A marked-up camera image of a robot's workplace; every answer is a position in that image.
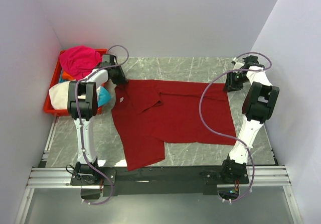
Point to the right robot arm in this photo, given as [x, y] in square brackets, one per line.
[257, 107]

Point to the orange t shirt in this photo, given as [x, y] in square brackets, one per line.
[66, 76]

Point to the turquoise t shirt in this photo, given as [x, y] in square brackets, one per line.
[104, 96]

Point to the dark red t shirt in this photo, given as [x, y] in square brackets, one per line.
[149, 113]

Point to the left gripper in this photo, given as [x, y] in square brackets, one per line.
[122, 80]

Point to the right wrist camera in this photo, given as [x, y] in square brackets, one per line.
[237, 64]

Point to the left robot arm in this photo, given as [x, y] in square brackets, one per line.
[82, 105]

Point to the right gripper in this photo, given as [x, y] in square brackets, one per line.
[230, 85]

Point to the white t shirt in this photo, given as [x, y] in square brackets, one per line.
[59, 95]

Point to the black base beam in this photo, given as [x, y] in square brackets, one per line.
[158, 188]

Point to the pink t shirt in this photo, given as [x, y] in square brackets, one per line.
[79, 61]

